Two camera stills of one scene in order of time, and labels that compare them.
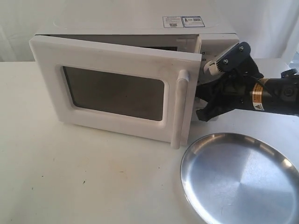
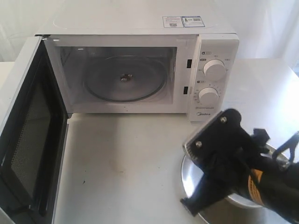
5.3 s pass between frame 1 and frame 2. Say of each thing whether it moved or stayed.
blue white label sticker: stayed
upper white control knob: stayed
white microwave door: moved
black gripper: moved
